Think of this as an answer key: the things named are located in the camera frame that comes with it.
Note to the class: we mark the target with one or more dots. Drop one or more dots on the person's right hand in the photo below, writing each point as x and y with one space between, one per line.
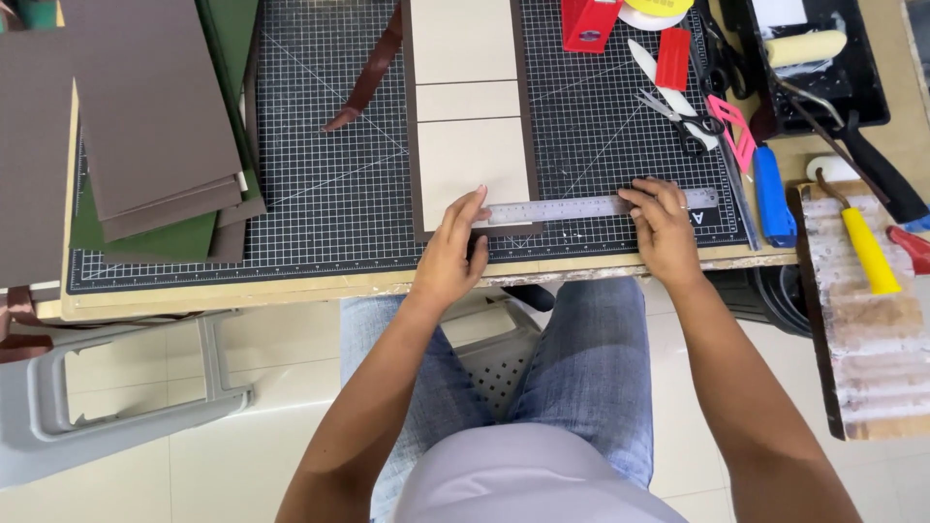
668 240

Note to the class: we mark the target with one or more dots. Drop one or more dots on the person's left hand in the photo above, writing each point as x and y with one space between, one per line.
443 261

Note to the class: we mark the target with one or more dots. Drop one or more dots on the steel ruler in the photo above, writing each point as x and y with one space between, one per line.
559 209

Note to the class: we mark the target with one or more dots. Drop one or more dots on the grey metal straightedge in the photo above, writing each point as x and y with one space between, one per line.
742 203

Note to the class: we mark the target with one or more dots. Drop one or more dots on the large beige board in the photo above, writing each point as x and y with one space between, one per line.
472 167
465 40

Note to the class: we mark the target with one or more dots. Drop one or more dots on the black bin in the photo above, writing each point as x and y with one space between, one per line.
763 298

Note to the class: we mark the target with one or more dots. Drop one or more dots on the blue utility knife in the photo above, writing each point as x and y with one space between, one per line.
771 196

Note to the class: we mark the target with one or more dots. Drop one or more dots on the grey perforated plastic seat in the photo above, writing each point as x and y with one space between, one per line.
501 363

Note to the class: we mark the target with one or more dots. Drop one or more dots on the brown cover sheet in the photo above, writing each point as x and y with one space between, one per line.
408 145

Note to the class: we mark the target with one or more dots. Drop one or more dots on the pink plastic tool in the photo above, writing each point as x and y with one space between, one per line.
734 127

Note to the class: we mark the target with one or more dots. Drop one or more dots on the black gridded cutting mat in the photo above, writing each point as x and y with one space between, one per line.
327 181

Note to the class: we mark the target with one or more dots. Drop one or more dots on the person's blue jeans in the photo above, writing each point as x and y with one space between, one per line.
588 363

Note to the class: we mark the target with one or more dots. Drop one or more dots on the narrow beige spine board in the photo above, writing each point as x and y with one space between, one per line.
469 102

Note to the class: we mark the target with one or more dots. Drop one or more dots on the white bone folder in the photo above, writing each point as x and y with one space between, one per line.
650 69

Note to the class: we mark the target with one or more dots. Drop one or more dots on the white small roll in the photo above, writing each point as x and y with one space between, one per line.
828 168

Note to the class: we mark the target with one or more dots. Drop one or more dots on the large black scissors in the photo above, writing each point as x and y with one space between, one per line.
723 69

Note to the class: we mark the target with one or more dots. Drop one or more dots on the red plastic scraper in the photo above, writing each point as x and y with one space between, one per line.
673 58

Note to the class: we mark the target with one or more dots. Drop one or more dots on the brown paper strip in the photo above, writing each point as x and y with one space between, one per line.
370 72

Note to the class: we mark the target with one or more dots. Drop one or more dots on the red plastic holder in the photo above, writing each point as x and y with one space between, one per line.
590 25

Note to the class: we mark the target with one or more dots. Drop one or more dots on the white and yellow tape roll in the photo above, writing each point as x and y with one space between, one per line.
657 11

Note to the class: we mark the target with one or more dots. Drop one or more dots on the glue-stained cardboard board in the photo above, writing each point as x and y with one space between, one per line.
872 349

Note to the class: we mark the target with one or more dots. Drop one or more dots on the person's grey shirt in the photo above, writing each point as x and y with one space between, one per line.
530 479

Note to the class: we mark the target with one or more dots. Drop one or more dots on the black paint tray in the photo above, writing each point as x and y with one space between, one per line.
850 87

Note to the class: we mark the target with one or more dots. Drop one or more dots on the green sheets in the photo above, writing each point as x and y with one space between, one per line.
167 240

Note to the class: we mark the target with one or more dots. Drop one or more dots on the stack of brown sheets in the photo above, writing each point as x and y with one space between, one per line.
131 109

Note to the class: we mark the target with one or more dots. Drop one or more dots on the grey plastic stool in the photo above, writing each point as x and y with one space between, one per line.
43 407

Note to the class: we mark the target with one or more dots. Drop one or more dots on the brown ribbon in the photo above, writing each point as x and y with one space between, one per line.
18 327

